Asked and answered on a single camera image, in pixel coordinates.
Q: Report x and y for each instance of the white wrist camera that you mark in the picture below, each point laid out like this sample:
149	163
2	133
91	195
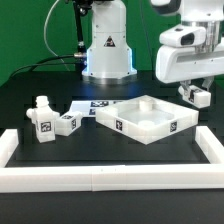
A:
183	36

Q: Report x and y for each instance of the white square tabletop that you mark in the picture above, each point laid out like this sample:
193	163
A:
146	119

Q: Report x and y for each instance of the white U-shaped fence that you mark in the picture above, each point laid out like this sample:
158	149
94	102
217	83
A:
112	178

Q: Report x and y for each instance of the white sheet with tags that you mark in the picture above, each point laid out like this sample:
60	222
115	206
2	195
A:
88	107

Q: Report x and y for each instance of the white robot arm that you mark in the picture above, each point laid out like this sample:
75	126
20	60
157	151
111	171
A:
109	58

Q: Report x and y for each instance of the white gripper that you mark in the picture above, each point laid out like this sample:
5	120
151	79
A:
182	64

